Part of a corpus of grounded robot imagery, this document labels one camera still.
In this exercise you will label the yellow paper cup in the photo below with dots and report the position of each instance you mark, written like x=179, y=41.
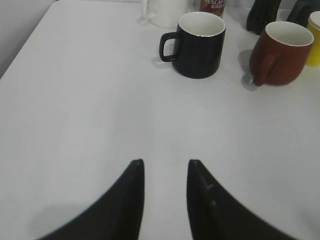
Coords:
x=314, y=27

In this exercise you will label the dark red ceramic mug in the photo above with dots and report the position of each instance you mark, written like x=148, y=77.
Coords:
x=280, y=53

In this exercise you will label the black ceramic mug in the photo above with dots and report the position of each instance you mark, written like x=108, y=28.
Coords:
x=195, y=48

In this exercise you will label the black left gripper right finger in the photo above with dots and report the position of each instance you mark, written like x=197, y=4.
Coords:
x=256, y=201

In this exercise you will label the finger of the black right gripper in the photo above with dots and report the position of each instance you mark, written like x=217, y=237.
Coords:
x=302, y=10
x=262, y=13

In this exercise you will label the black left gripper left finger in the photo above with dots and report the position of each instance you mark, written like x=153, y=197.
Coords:
x=116, y=215

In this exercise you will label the Nescafe coffee bottle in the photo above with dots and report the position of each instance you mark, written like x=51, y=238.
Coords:
x=215, y=7

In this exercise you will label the white ceramic mug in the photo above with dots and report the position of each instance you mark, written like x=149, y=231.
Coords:
x=164, y=14

